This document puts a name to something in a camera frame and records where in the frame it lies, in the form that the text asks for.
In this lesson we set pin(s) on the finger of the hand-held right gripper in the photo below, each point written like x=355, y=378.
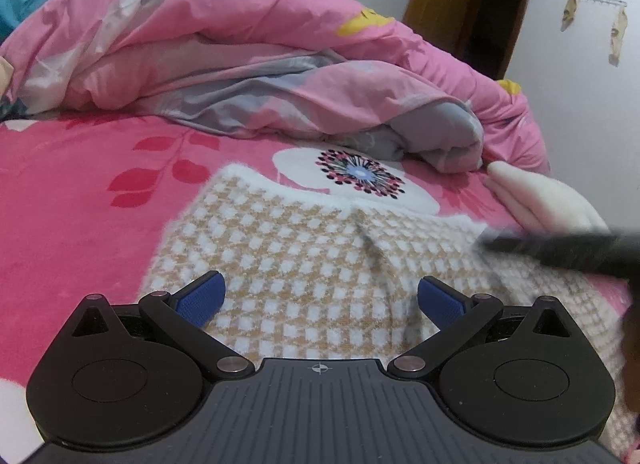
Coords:
x=575, y=249

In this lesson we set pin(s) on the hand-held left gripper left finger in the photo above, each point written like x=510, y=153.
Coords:
x=202, y=296

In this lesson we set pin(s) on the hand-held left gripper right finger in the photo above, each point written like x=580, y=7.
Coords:
x=440, y=300

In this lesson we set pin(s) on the beige white checked knit coat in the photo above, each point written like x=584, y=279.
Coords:
x=310, y=254

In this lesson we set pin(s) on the white fleece garment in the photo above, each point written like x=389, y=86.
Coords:
x=545, y=199

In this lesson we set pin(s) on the pink floral bed blanket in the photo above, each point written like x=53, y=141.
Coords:
x=90, y=204

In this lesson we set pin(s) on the pink grey patterned quilt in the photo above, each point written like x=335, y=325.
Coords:
x=225, y=44

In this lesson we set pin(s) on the brown wooden door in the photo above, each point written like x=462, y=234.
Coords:
x=450, y=9

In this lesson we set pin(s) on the white wall hook rail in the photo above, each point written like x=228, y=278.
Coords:
x=600, y=0

